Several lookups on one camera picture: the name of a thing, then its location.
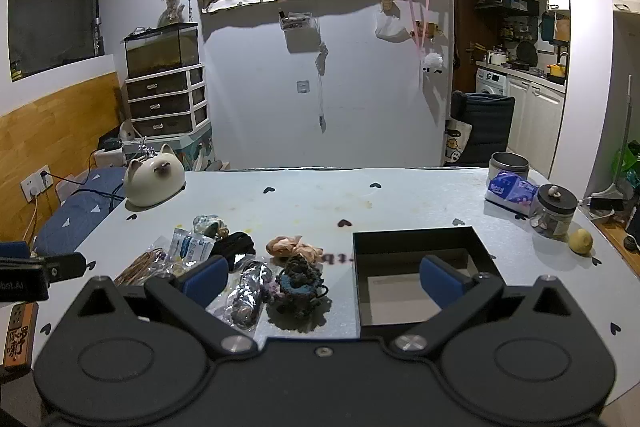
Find blue tissue packet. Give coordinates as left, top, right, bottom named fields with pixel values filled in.
left=484, top=171, right=540, bottom=219

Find glass fish tank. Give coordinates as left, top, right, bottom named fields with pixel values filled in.
left=123, top=23, right=201, bottom=78

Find white bag on wall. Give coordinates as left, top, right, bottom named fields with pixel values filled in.
left=375, top=12, right=407, bottom=42

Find clear bag of beige cords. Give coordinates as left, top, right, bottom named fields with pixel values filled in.
left=114, top=248, right=186, bottom=289

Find glass jar with black lid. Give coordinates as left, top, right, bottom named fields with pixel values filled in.
left=529, top=183, right=578, bottom=240

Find white plush sheep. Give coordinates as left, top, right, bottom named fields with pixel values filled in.
left=420, top=52, right=446, bottom=74

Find white wall socket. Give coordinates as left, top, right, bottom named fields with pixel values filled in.
left=21, top=164, right=53, bottom=202

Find white tote bag yellow print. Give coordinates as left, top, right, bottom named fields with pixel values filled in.
left=444, top=117, right=473, bottom=165

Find round metal tin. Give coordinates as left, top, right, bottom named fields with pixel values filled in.
left=488, top=152, right=531, bottom=188

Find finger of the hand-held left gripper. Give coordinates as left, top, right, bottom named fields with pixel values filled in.
left=31, top=253, right=87, bottom=283
left=0, top=241, right=31, bottom=261

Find small clear bag of trinkets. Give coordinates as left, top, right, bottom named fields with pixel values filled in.
left=192, top=214, right=231, bottom=240

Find hanging cord toy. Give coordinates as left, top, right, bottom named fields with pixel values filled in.
left=315, top=41, right=331, bottom=132

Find green plastic bag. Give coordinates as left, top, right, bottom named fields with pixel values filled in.
left=612, top=141, right=640, bottom=188

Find black box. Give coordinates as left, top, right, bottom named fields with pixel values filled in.
left=351, top=227, right=501, bottom=340

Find pink ribbons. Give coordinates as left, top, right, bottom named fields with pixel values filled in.
left=407, top=0, right=436, bottom=58

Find dark crochet scrunchie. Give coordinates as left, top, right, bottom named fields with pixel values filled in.
left=266, top=253, right=331, bottom=333

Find yellow lemon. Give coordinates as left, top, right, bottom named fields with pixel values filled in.
left=568, top=228, right=594, bottom=255

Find cream cat-shaped ceramic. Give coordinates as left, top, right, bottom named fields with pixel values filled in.
left=123, top=143, right=187, bottom=208

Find white drawer unit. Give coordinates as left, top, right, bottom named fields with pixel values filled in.
left=125, top=63, right=210, bottom=138

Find clear bag with dark item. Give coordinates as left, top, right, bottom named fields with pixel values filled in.
left=206, top=257, right=276, bottom=335

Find black chair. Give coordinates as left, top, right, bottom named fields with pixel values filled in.
left=451, top=91, right=516, bottom=165

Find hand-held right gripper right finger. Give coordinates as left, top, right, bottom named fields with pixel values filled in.
left=391, top=256, right=576, bottom=360

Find white washing machine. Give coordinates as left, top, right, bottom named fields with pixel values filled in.
left=475, top=68, right=508, bottom=96

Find black cloth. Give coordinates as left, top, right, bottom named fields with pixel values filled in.
left=212, top=231, right=256, bottom=270

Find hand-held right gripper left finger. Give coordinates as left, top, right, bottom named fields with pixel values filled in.
left=72, top=256, right=259, bottom=362

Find white kitchen base cabinets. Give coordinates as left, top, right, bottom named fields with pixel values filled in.
left=505, top=74, right=568, bottom=178

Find blue patterned cushion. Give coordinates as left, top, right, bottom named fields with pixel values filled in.
left=32, top=167, right=128, bottom=258

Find clear wall shelf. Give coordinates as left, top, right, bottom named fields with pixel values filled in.
left=278, top=11, right=321, bottom=32

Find white and blue packet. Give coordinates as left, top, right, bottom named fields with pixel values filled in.
left=167, top=227, right=216, bottom=268

